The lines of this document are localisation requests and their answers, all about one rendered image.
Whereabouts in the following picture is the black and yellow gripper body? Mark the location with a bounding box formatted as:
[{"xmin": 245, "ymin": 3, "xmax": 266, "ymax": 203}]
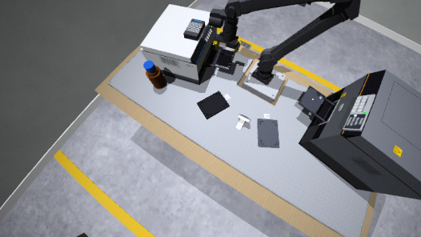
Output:
[{"xmin": 215, "ymin": 30, "xmax": 241, "ymax": 50}]

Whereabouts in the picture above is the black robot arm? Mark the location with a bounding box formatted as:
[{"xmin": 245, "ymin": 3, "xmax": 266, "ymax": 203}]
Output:
[{"xmin": 209, "ymin": 0, "xmax": 361, "ymax": 85}]

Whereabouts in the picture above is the brown bottle with blue cap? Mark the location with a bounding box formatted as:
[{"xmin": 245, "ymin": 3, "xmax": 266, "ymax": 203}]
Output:
[{"xmin": 143, "ymin": 61, "xmax": 166, "ymax": 89}]

